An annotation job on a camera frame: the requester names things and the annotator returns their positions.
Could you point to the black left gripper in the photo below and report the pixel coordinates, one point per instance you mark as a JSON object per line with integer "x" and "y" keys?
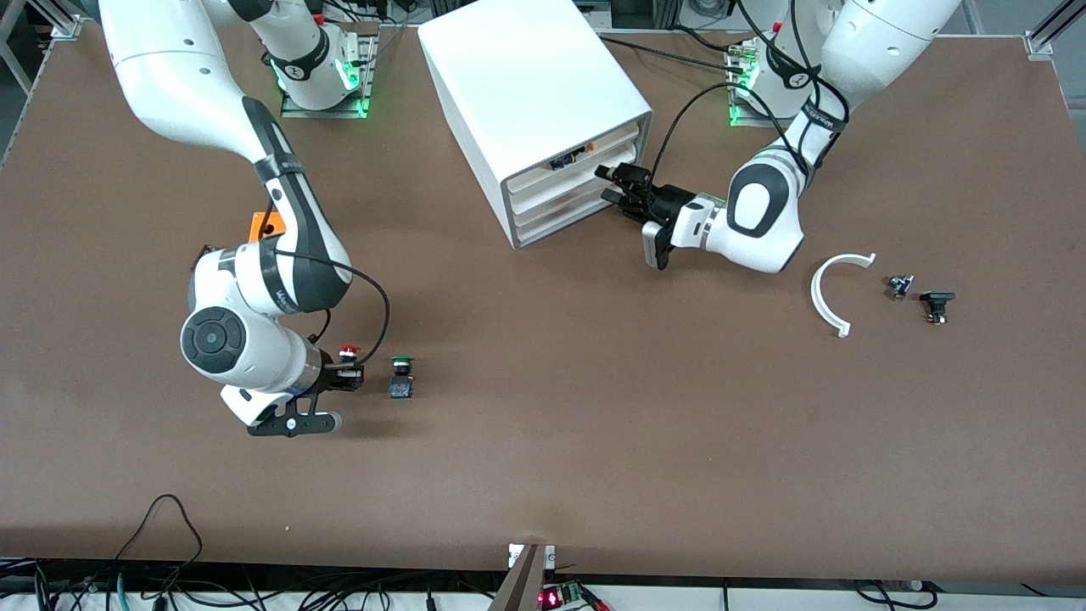
{"x": 668, "y": 202}

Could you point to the green push button switch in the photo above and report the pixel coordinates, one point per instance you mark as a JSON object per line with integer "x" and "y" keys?
{"x": 400, "y": 386}

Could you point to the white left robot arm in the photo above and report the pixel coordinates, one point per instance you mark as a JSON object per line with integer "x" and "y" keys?
{"x": 764, "y": 212}

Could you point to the white drawer cabinet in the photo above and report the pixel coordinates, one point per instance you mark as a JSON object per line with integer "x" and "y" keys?
{"x": 517, "y": 76}

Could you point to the orange button enclosure box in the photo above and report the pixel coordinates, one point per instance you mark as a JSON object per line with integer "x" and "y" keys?
{"x": 259, "y": 225}

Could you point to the black square push button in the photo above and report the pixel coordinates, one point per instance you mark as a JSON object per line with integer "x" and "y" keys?
{"x": 937, "y": 298}

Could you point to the small black drawer component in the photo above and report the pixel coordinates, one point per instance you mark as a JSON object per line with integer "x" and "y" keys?
{"x": 568, "y": 159}

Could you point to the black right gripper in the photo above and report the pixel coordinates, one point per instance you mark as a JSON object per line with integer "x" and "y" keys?
{"x": 333, "y": 376}

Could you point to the green circuit board red LED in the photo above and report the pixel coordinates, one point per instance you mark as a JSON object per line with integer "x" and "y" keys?
{"x": 551, "y": 598}

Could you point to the white plastic drawer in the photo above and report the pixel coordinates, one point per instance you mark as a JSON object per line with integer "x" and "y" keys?
{"x": 568, "y": 210}
{"x": 615, "y": 142}
{"x": 568, "y": 187}

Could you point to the red push button switch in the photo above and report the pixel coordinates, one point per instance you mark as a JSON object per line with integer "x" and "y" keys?
{"x": 349, "y": 349}

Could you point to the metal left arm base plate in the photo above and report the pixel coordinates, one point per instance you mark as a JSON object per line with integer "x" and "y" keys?
{"x": 747, "y": 121}

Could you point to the white curved plastic clip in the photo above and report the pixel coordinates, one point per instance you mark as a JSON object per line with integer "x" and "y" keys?
{"x": 815, "y": 295}

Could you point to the small metal toggle switch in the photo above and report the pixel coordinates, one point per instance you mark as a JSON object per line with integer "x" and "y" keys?
{"x": 899, "y": 287}

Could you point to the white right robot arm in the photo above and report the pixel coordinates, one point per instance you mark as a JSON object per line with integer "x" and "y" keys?
{"x": 170, "y": 59}

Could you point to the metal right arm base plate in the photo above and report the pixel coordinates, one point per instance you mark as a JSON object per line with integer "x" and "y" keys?
{"x": 322, "y": 113}

